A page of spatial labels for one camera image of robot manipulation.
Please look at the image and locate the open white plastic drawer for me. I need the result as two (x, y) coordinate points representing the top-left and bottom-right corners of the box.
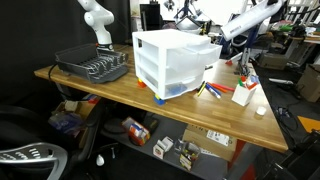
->
(165, 42), (223, 73)

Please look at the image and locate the white spray can cap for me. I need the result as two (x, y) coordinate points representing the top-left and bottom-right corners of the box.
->
(255, 105), (268, 117)

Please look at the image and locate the white plastic drawer unit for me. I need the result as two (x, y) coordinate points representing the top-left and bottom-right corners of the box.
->
(131, 28), (214, 101)

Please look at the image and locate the small white open box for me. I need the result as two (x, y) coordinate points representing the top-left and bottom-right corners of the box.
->
(152, 136), (175, 160)

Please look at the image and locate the open cardboard box with clutter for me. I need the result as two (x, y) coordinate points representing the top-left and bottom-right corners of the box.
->
(48, 98), (102, 149)

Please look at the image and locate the blue metal stand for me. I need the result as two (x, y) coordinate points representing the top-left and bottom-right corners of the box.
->
(237, 24), (263, 77)

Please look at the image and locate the small brown cardboard box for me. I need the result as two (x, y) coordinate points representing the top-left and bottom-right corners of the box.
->
(257, 52), (288, 71)

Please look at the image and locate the orange marker in holder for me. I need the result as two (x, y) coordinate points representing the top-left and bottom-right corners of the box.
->
(246, 81), (260, 91)

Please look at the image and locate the pink marker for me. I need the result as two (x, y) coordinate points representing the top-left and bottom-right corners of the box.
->
(214, 82), (236, 93)

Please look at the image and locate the white square pen holder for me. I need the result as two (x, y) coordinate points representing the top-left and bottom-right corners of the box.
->
(231, 81), (258, 108)

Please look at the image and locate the blue marker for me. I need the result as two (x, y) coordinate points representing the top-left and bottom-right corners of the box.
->
(204, 82), (222, 100)

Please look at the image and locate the yellow marker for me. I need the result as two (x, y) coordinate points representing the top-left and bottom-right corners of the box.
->
(196, 83), (206, 98)

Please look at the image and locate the black monitor with stand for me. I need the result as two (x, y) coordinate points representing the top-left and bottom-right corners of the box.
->
(139, 1), (165, 32)

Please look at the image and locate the orange yellow floor mat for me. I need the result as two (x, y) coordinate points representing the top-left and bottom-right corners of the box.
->
(297, 115), (320, 134)

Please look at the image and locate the blue yellow toy block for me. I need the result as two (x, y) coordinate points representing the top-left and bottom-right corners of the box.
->
(153, 93), (167, 106)

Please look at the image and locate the large cardboard box with label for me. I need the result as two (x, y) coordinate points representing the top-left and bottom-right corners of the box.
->
(181, 124), (238, 163)

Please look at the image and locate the orange toy block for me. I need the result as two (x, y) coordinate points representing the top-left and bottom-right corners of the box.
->
(136, 77), (148, 89)

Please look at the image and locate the small box with bottles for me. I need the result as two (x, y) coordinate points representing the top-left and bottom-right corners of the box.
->
(178, 141), (202, 172)

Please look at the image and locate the colourful red white package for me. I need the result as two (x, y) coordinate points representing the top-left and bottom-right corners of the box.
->
(121, 116), (152, 147)

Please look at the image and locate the gray plastic dish rack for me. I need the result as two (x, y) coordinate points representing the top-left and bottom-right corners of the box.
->
(54, 42), (130, 85)

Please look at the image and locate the black mesh office chair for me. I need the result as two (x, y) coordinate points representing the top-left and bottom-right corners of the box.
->
(0, 99), (105, 180)

